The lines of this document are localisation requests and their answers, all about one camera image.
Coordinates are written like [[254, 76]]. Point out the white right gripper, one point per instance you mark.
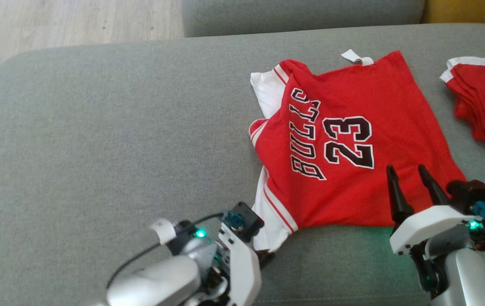
[[429, 225]]

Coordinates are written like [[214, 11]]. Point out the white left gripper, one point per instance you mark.
[[242, 276]]

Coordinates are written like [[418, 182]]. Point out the red Bulls 23 jersey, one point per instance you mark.
[[395, 106]]

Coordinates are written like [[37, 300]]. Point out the yellow and grey sofa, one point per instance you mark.
[[119, 148]]

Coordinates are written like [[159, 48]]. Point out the yellow sofa backrest cushion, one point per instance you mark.
[[472, 10]]

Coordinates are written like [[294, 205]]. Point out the grey sofa seat cushion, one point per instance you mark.
[[302, 17]]

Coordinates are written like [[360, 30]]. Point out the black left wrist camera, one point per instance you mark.
[[249, 221]]

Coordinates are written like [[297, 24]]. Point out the blue left camera connector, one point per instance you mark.
[[234, 220]]

